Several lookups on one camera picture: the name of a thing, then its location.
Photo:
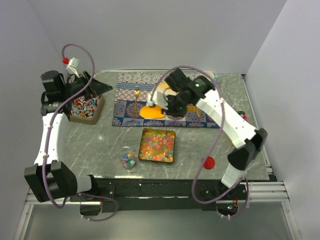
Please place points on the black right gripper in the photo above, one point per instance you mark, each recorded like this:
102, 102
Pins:
170, 112

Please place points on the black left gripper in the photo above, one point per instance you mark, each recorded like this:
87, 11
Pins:
96, 88

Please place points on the yellow plastic scoop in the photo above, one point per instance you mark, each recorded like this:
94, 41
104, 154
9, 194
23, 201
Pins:
157, 112

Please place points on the square tin of translucent candies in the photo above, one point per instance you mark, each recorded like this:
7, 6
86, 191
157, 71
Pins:
157, 146

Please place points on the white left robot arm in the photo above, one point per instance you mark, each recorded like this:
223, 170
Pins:
49, 175

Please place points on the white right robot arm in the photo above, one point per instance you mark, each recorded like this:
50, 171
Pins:
247, 139

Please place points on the brown box of wrapped candies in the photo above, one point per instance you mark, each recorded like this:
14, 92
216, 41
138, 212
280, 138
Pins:
86, 111

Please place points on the gold tin of opaque candies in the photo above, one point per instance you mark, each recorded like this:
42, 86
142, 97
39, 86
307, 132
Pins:
243, 115

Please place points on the gold knife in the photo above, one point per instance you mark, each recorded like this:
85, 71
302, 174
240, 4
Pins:
197, 110

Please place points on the cream and orange plate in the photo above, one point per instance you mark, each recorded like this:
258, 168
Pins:
162, 91

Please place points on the patterned placemat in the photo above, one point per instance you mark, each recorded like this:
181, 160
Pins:
125, 101

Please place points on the gold fork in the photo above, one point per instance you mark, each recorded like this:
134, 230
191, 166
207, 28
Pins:
136, 94

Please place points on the light blue mug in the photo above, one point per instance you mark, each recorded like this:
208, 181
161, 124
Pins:
215, 77

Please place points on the red jar lid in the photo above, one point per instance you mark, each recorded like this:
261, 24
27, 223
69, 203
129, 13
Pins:
209, 163

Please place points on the clear glass jar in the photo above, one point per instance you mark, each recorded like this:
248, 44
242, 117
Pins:
127, 158

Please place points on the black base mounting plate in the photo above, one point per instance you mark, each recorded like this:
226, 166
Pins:
133, 194

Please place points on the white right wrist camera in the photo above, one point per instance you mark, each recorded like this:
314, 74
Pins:
161, 102

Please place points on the aluminium frame rail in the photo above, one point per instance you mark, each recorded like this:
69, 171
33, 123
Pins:
259, 192

